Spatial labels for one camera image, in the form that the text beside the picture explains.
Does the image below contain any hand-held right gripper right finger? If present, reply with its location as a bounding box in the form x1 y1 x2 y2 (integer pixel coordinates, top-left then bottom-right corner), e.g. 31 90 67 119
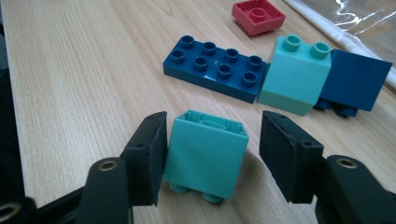
259 110 325 204

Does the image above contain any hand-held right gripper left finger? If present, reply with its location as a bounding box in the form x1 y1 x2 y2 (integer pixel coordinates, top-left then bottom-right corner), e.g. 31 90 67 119
120 111 168 207

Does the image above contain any teal toy block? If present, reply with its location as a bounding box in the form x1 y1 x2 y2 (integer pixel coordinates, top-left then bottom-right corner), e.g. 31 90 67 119
255 34 332 117
162 109 250 204

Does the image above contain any dark blue toy block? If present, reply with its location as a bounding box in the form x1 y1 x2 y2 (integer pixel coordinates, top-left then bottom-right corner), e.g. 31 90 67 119
162 35 267 105
312 49 393 119

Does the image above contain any clear plastic bag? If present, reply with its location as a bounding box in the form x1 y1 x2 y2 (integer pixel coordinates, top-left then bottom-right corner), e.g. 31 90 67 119
281 0 396 91

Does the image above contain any flat red toy block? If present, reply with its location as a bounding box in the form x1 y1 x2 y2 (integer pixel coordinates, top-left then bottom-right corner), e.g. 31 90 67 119
231 0 287 37

